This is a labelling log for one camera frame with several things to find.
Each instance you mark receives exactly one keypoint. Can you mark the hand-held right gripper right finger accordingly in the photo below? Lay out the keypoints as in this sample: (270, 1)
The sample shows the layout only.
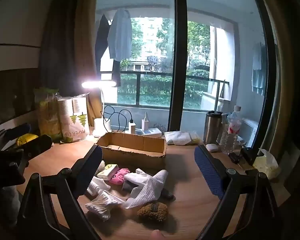
(207, 172)

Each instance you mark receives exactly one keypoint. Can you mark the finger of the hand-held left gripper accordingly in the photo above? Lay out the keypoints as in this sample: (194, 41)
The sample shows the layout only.
(38, 143)
(21, 129)

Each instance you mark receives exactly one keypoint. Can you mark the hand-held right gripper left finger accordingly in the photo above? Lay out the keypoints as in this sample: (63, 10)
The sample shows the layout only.
(90, 170)

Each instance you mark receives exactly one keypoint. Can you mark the white sock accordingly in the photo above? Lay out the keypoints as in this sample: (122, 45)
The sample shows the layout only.
(100, 183)

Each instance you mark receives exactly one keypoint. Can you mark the pink knitted cloth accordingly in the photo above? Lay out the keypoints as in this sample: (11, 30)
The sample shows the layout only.
(118, 177)

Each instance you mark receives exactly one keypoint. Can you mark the cotton swab pack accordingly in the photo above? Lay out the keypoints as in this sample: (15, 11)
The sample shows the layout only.
(102, 203)

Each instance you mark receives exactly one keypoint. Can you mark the cardboard box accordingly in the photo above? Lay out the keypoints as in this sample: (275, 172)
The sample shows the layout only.
(132, 155)

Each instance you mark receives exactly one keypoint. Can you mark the grey sock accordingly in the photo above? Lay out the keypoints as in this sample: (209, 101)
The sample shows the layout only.
(167, 194)

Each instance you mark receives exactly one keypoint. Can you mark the white textured towel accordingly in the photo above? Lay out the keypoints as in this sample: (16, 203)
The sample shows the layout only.
(150, 187)

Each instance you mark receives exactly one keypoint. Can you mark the brown fuzzy pouch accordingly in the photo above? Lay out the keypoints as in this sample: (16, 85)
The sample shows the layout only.
(152, 211)

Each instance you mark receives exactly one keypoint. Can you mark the person's right hand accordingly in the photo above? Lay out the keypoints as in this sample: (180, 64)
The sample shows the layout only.
(156, 235)

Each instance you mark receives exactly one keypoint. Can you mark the yellow packet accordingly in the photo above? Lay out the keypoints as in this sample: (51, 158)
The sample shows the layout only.
(27, 138)

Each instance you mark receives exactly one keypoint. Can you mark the white earbuds case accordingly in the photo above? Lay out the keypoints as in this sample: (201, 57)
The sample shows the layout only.
(211, 147)

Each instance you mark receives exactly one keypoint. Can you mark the green paper cup bag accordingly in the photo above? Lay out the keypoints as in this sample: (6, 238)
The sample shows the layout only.
(48, 120)

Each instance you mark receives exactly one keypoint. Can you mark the black key bunch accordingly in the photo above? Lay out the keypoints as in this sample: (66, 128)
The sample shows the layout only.
(236, 158)

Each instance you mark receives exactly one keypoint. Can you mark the white paper cup bag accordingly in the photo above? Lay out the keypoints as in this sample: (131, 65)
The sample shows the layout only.
(72, 127)

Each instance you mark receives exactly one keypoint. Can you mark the clear water bottle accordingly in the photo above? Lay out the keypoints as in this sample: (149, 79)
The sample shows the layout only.
(231, 140)

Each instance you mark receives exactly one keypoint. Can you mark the white folded cloth packet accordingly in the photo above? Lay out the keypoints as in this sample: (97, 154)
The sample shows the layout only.
(180, 138)

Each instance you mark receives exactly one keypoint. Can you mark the white desk lamp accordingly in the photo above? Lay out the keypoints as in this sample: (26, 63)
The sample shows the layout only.
(102, 127)

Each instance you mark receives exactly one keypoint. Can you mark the yellow tissue pack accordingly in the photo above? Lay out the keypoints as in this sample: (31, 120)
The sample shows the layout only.
(265, 166)

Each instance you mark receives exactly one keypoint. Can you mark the white charger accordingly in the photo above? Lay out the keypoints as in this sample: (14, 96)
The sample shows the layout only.
(132, 127)

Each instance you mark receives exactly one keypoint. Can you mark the white power strip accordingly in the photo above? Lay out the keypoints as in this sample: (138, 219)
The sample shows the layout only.
(152, 131)

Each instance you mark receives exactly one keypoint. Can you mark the small white bottle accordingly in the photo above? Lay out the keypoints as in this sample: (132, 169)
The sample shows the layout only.
(145, 123)

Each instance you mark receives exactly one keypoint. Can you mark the dark curtain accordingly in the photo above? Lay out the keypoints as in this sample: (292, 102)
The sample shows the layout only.
(65, 42)

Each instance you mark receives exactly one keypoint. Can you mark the hanging blue towel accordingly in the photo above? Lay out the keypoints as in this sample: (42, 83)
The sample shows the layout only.
(258, 80)

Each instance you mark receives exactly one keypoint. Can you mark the black balcony railing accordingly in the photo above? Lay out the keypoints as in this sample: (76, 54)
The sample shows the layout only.
(152, 73)

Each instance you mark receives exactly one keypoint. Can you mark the hanging dark garment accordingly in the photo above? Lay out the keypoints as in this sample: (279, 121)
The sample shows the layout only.
(101, 42)

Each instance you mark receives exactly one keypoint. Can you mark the hanging light blue shirt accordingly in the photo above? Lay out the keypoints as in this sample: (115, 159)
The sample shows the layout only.
(120, 35)

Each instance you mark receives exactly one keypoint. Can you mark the black sliding door frame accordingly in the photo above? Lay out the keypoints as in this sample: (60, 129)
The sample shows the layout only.
(178, 55)

